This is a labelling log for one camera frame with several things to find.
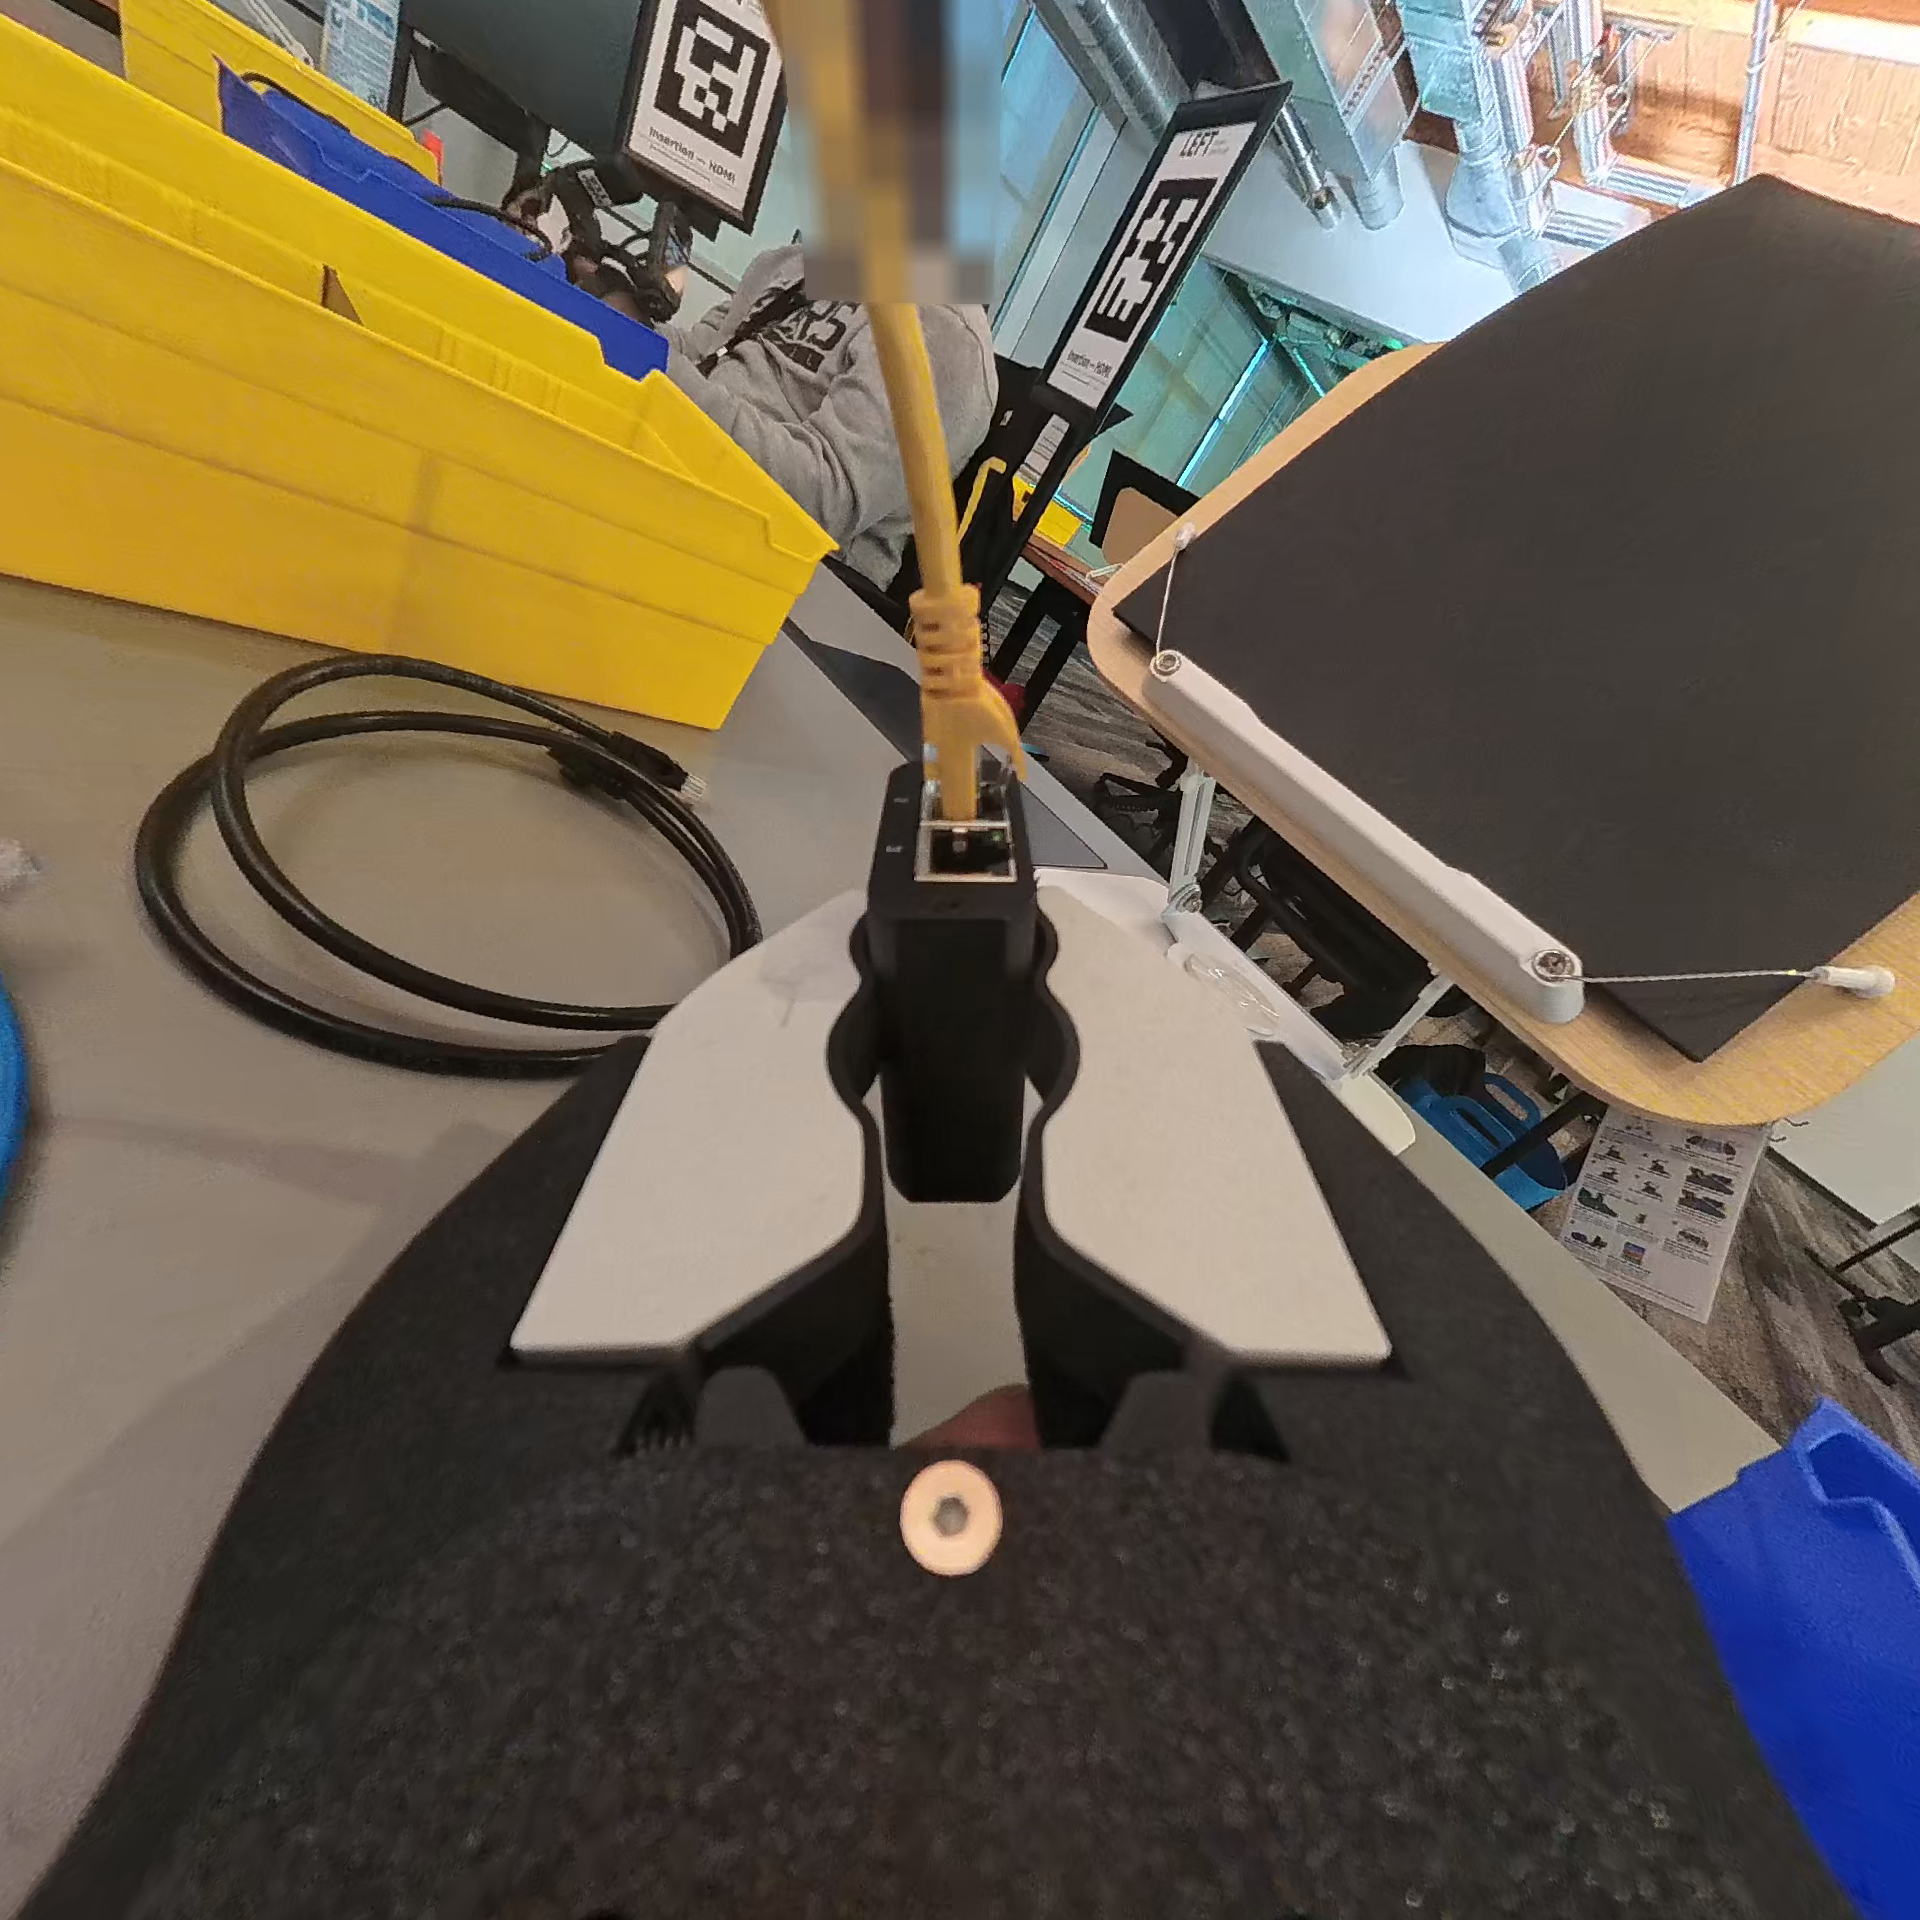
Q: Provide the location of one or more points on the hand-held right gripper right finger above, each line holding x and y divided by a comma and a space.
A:
1220, 1204

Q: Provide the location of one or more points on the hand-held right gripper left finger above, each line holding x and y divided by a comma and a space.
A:
702, 1204

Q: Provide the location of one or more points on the black ethernet port adapter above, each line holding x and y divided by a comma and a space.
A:
961, 1021

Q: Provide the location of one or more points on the blue plastic bin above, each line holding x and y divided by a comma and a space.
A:
1832, 1678
479, 252

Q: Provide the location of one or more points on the yellow plastic bin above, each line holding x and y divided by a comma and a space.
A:
276, 60
303, 478

